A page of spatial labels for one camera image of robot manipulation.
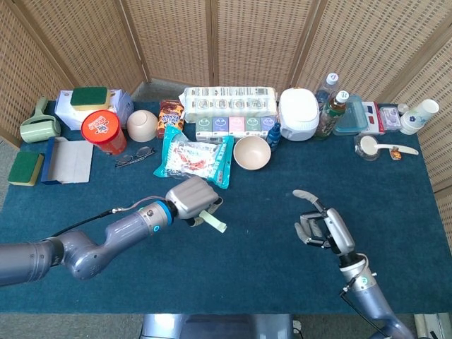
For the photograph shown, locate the red instant noodle cup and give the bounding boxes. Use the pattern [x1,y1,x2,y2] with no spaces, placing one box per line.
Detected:
[80,109,128,155]

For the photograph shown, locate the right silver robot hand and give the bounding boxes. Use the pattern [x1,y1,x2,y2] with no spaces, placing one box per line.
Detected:
[292,189,357,256]

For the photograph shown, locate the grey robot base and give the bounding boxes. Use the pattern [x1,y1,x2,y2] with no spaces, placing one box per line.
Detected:
[140,313,295,339]

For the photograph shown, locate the black eyeglasses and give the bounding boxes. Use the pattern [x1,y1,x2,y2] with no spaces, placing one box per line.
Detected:
[114,145,156,168]

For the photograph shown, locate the blue spray bottle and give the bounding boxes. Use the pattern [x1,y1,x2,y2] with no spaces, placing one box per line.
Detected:
[266,122,282,153]

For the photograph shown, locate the white floral paper cup stack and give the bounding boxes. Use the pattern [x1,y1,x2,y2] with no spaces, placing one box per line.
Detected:
[399,98,440,136]

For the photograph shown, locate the clear box with purple label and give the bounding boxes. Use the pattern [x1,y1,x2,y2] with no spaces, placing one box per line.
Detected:
[379,105,403,132]

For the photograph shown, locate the green yellow sponge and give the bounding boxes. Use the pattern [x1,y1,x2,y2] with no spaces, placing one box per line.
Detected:
[69,86,109,112]
[7,151,45,187]

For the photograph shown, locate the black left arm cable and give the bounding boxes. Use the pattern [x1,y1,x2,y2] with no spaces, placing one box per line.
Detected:
[49,196,170,239]

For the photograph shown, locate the white cardboard box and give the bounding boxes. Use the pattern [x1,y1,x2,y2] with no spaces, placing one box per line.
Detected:
[54,89,134,131]

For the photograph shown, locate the green lint roller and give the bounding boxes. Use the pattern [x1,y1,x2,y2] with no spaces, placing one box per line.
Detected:
[19,96,61,144]

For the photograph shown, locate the cream plastic spoon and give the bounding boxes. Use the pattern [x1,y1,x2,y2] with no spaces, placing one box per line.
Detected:
[359,136,420,156]

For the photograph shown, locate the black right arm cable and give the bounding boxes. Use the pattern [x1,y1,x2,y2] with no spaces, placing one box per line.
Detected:
[339,261,389,339]

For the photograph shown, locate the brown orange cookie pack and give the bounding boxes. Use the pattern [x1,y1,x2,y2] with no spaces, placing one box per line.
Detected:
[156,100,186,139]

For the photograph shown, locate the blue white open box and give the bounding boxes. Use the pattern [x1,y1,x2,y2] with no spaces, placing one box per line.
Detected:
[40,136,95,186]

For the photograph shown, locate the clear container with blue lid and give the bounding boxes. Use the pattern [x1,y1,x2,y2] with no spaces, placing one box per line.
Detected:
[333,94,370,136]

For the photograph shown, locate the clear water bottle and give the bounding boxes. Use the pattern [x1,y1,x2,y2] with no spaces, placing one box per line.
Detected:
[315,73,340,110]

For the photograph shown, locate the green tea bottle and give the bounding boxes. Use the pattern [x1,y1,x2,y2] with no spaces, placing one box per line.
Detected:
[314,90,350,141]

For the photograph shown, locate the small pale green packet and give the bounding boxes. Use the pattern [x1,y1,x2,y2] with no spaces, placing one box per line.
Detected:
[199,210,227,234]

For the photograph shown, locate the beige bowl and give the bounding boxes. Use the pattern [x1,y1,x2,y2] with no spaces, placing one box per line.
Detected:
[126,109,159,143]
[233,136,272,172]

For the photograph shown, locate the teal clear snack bag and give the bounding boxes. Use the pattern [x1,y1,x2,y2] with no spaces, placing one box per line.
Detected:
[153,126,235,190]

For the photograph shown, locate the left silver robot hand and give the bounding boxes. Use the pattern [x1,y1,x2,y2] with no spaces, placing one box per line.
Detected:
[165,176,224,227]

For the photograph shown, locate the small glass jar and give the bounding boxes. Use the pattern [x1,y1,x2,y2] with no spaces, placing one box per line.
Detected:
[354,135,381,162]

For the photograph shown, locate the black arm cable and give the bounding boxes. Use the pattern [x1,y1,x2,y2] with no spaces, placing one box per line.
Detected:
[49,196,170,239]
[339,261,389,339]

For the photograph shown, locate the blue felt table mat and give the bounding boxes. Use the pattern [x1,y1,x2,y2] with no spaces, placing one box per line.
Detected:
[0,100,452,315]

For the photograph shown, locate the pastel pocket tissue multipack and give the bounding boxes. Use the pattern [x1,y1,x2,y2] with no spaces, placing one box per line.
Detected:
[195,115,278,143]

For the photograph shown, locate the wicker folding screen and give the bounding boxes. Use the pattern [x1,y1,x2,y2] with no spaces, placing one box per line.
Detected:
[0,0,452,248]

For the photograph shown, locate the white toilet paper pack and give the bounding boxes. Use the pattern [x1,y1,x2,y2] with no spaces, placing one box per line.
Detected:
[182,85,279,124]

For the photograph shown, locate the red white card box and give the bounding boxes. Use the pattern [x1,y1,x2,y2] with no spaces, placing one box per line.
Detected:
[362,101,386,136]

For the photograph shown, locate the white rice cooker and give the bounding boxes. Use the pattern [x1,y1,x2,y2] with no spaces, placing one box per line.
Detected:
[278,88,321,142]

